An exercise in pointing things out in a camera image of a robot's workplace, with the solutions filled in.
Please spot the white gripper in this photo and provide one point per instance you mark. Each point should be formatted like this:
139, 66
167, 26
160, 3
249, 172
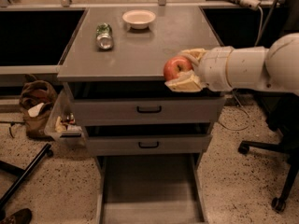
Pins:
214, 68

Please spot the red apple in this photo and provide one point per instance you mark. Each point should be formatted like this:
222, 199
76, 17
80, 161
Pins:
176, 65

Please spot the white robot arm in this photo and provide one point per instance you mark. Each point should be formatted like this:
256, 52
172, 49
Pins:
275, 69

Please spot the middle drawer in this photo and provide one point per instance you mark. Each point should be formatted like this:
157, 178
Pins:
148, 139

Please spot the drawer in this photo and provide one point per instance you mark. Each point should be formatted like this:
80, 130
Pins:
150, 189
148, 139
135, 102

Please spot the grey drawer cabinet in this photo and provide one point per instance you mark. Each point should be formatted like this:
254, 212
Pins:
136, 55

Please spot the top drawer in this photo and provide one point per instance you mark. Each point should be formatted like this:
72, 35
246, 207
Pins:
135, 102

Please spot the bottom drawer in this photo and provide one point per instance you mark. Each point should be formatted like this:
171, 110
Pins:
150, 189

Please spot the white bowl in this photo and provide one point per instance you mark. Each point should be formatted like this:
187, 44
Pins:
139, 19

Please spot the green soda can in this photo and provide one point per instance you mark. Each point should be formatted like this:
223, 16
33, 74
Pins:
104, 37

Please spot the clear plastic bin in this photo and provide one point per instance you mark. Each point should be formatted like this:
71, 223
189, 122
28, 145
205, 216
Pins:
61, 125

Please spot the brown bag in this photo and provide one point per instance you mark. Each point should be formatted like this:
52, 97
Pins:
36, 102

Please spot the black metal stand leg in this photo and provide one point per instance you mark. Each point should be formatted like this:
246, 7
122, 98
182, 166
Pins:
20, 173

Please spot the brown shoe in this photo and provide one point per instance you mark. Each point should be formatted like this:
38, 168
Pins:
23, 216

